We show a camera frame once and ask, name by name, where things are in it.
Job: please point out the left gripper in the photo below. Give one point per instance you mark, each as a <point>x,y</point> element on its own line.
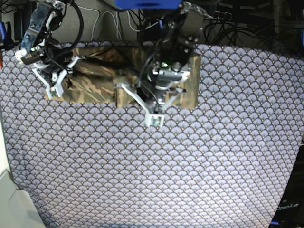
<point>155,91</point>

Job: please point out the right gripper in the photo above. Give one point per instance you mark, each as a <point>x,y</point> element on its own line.
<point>52,79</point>

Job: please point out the camouflage T-shirt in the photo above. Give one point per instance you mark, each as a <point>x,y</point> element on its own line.
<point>92,83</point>

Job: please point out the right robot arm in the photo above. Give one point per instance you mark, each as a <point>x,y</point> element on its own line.
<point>39,51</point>

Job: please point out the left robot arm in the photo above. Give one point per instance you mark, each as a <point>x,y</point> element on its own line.
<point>181,32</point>

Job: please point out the black electronics box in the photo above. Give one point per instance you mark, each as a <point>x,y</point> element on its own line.
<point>150,34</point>

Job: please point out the blue table clamp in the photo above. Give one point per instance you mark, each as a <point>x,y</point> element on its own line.
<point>3,31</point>

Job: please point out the purple fan-pattern tablecloth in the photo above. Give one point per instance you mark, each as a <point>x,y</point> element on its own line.
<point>224,164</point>

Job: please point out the black power strip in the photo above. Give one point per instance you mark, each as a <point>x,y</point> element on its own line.
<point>223,16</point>

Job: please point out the white plastic bin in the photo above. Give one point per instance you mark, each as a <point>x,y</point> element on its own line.
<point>17,209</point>

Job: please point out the black box labelled OpenArm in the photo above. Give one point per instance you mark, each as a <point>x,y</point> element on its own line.
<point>290,212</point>

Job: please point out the blue camera mount bar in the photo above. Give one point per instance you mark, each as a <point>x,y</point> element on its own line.
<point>148,4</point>

